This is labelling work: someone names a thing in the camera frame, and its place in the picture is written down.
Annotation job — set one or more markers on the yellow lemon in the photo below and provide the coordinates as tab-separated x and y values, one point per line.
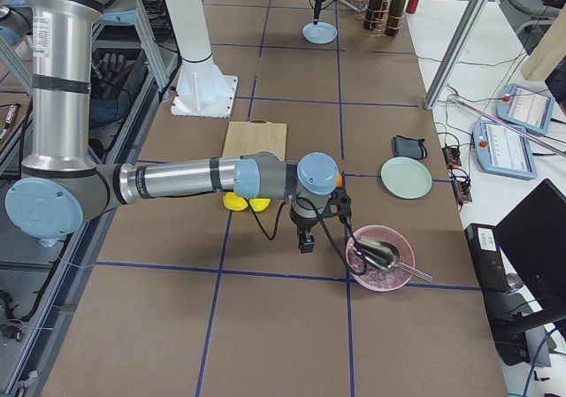
259	204
233	202

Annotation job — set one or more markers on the black computer box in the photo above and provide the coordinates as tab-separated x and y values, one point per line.
516	329

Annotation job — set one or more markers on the dark wine bottle back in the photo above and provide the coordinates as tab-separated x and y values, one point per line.
371	14

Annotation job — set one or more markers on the wooden cutting board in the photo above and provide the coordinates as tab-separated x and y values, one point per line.
246	138

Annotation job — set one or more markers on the dark wine bottle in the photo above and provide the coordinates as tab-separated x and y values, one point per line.
371	14
394	17

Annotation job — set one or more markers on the metal scoop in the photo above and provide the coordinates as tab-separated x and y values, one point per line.
384	256

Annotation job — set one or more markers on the green plate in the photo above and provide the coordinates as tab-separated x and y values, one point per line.
406	178

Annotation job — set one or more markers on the light blue plate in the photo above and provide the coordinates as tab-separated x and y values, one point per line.
319	33

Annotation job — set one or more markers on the copper wire bottle rack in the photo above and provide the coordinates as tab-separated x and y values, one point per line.
383	17

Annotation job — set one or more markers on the teach pendant far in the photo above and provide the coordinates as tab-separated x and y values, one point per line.
526	107

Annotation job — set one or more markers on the black monitor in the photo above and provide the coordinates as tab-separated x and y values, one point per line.
532	237

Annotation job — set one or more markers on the pink bowl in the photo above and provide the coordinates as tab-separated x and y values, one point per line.
374	279

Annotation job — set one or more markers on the yellow lemon right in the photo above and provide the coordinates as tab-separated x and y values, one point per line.
259	204

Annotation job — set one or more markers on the aluminium frame post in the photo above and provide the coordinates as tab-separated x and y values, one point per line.
462	33

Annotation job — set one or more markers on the yellow lemon left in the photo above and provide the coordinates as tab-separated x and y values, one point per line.
233	202

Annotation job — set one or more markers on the teach pendant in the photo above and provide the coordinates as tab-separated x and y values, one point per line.
526	107
501	150

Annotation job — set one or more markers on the teach pendant near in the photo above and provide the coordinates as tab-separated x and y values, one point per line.
501	150

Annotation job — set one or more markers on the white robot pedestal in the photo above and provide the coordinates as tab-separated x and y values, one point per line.
202	90

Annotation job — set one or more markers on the pink rod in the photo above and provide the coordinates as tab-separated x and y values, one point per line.
500	122

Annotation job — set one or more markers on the dark grey folded cloth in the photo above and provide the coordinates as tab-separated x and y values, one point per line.
409	147

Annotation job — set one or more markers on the orange black adapter box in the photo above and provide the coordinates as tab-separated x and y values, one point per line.
452	156

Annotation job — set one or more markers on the dark wine bottle front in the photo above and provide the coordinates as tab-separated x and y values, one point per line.
394	17

